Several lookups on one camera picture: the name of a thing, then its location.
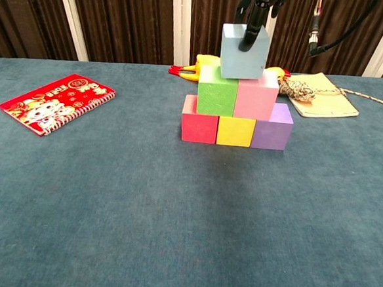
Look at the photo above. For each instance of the red foam cube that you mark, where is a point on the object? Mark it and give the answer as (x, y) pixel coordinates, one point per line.
(199, 127)

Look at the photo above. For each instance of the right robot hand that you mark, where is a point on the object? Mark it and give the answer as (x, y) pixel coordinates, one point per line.
(258, 13)

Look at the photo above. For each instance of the teal felt table cover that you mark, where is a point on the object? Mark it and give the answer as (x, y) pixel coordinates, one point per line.
(158, 246)

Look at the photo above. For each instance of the purple foam cube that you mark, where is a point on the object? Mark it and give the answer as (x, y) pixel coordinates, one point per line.
(271, 136)

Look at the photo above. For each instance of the light blue foam cube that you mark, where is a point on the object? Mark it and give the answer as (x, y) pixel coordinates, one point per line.
(232, 59)

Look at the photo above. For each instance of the yellow foam cube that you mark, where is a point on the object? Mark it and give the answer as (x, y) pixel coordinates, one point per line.
(235, 131)

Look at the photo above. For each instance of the green foam cube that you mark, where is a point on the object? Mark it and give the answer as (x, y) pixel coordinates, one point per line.
(216, 99)

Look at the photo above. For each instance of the beige cloth notebook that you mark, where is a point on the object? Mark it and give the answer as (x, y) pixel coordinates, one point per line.
(325, 105)

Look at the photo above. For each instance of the pink foam cube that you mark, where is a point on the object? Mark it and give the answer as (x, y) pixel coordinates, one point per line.
(255, 100)

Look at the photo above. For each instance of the yellow rubber chicken toy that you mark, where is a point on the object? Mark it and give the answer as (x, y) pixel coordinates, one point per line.
(186, 72)

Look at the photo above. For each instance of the red spiral notebook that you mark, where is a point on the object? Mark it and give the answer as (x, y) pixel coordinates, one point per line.
(49, 104)

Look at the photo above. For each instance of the dark brown curtain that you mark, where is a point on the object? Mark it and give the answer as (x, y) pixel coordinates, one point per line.
(127, 21)

